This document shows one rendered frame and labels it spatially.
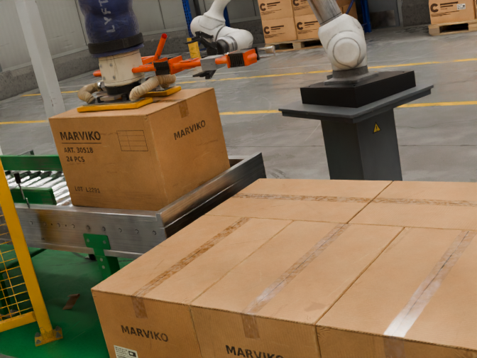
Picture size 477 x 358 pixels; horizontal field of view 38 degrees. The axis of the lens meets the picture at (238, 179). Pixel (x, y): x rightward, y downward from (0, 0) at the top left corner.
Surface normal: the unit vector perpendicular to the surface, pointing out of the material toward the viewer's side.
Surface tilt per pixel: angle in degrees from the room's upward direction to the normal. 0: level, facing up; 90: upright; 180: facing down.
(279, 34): 93
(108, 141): 90
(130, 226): 90
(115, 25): 80
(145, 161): 90
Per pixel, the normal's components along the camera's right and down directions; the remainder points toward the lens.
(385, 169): 0.56, 0.14
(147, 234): -0.55, 0.35
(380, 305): -0.19, -0.94
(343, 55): -0.09, 0.34
